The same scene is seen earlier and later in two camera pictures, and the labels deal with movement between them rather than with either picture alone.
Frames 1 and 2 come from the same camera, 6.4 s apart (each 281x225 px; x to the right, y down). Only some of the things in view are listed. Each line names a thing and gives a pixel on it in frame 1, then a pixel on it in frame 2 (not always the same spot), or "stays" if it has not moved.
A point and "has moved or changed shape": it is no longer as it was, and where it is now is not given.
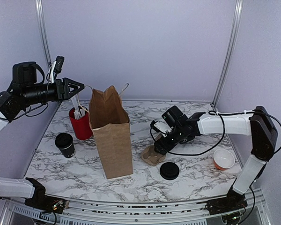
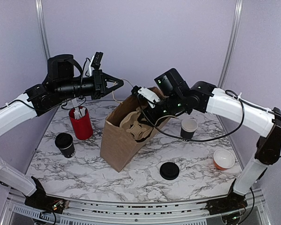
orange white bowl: x=223 y=159 stays
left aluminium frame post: x=44 y=30 stays
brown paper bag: x=111 y=131 has moved or changed shape
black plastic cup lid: x=63 y=140 stays
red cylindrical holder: x=82 y=127 stays
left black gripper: x=62 y=89 -> x=99 y=86
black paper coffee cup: x=64 y=141 stays
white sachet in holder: x=83 y=112 stays
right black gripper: x=158 y=144 -> x=147 y=113
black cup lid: x=169 y=170 stays
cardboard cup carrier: x=151 y=156 -> x=130 y=123
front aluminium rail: x=23 y=212 stays
